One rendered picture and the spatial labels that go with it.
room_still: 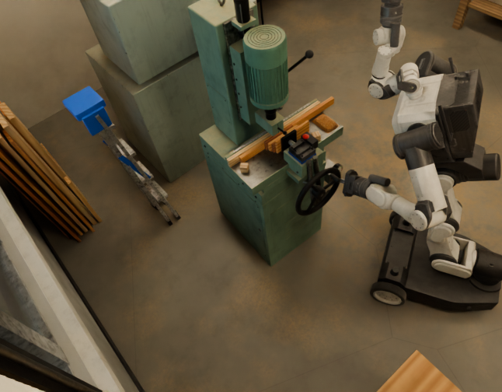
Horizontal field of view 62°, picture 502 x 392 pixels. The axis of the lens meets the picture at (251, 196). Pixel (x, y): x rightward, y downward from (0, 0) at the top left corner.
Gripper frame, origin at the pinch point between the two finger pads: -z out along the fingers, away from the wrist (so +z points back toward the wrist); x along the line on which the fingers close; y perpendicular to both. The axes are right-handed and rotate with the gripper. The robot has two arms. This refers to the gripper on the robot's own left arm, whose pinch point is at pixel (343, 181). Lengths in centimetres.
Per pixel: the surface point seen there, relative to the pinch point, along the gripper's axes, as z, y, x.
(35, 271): -52, 126, -56
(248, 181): -25.7, 36.5, -6.4
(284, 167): -21.9, 19.7, 1.8
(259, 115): -32, 31, 25
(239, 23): -16, 55, 61
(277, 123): -23.4, 26.1, 22.5
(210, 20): -25, 64, 61
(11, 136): -113, 136, -2
